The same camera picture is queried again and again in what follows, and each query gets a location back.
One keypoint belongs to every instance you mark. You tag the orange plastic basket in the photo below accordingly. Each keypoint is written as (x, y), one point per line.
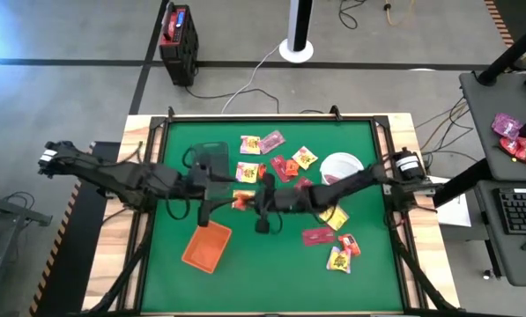
(207, 248)

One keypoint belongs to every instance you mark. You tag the grey keyboard desk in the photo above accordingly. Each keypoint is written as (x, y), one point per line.
(509, 255)

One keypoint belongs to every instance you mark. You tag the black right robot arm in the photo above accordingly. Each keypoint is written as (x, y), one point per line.
(346, 182)

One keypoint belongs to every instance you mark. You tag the black keyboard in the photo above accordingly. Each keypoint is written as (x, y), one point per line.
(524, 211)

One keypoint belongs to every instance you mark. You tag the clear plastic bin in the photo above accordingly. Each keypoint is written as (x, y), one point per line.
(218, 154)

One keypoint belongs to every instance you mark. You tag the green table mat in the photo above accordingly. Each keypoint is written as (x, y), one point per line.
(267, 282)

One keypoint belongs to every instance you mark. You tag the grey side table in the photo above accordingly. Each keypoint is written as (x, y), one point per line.
(7, 211)

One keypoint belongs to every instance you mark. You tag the black support beam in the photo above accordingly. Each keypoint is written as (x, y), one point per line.
(461, 185)

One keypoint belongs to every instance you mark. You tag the red candy bag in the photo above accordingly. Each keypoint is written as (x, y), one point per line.
(520, 149)

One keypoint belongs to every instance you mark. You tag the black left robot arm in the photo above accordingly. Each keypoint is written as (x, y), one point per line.
(113, 171)

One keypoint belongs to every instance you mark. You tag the black hazard-striped floor mat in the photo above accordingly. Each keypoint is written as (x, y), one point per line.
(73, 246)

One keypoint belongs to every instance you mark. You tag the black frame clamp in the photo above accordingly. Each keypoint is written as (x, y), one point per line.
(335, 112)
(171, 113)

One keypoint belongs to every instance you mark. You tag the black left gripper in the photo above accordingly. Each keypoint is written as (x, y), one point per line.
(199, 193)

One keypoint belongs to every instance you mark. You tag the black metal table frame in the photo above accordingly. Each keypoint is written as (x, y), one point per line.
(267, 119)

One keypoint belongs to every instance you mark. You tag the red candy pack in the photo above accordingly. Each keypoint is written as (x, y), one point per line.
(318, 236)
(303, 182)
(279, 169)
(333, 179)

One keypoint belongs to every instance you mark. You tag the yellow Sour Patch candy pack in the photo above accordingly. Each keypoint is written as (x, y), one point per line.
(249, 145)
(305, 157)
(334, 218)
(247, 172)
(240, 193)
(339, 260)

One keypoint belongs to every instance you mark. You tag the white paper sheet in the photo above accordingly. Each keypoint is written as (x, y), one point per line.
(456, 211)

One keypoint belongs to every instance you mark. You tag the purple candy bag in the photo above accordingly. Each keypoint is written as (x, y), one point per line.
(507, 126)

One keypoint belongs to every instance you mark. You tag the white pole stand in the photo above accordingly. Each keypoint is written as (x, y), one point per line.
(296, 44)

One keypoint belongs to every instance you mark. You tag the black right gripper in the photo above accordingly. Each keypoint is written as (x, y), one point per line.
(280, 200)

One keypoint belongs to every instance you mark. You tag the pink candy pack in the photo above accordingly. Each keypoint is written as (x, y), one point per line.
(271, 142)

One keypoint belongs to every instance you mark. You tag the white jack-o-lantern bucket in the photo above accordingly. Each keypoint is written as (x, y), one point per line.
(342, 165)

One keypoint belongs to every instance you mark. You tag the red black power station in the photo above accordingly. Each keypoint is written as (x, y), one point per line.
(179, 44)

